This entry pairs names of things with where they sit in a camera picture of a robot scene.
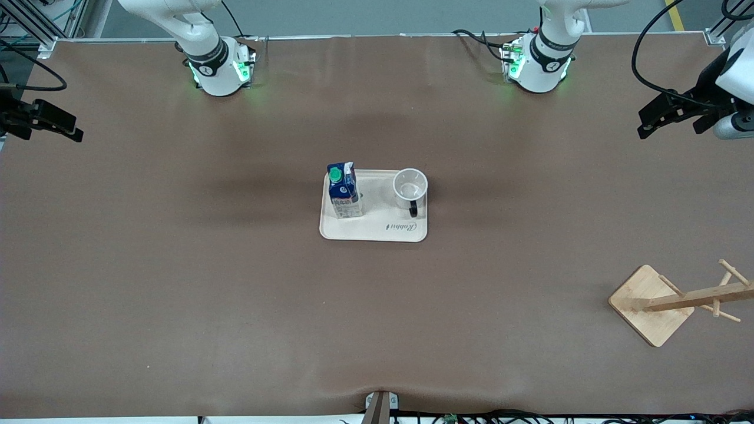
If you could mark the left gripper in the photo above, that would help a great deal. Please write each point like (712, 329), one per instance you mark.
(706, 90)

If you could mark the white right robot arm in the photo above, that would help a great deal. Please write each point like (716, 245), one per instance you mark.
(215, 56)

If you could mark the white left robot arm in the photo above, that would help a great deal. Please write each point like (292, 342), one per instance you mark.
(545, 56)

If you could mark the blue milk carton green cap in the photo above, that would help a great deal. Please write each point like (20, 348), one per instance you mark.
(344, 191)

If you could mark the wooden mug tree rack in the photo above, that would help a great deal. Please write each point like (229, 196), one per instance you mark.
(648, 303)

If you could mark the cream plastic serving tray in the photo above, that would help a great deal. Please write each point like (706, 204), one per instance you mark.
(383, 227)

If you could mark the aluminium frame profile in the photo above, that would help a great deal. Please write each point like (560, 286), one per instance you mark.
(35, 29)
(721, 26)

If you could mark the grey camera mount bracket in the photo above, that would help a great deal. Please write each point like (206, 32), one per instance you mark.
(380, 406)

